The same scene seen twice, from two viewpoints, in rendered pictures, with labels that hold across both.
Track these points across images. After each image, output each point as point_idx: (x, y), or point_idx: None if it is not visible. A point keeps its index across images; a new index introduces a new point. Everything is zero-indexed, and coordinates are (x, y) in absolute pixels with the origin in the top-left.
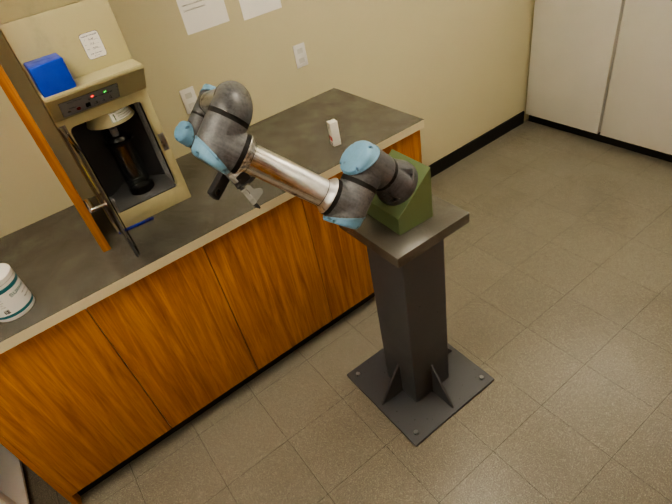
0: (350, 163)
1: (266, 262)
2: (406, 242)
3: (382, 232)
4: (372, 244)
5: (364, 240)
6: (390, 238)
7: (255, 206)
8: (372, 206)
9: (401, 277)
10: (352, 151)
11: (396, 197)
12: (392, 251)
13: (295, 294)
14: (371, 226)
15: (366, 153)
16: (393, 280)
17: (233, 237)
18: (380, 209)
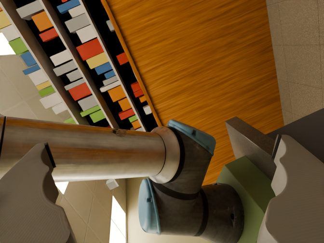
0: (142, 193)
1: None
2: (236, 145)
3: (255, 158)
4: (251, 137)
5: (266, 144)
6: (245, 149)
7: (277, 137)
8: (260, 198)
9: (291, 123)
10: (141, 212)
11: (209, 184)
12: (232, 129)
13: None
14: (269, 169)
15: (138, 198)
16: (321, 123)
17: None
18: (244, 185)
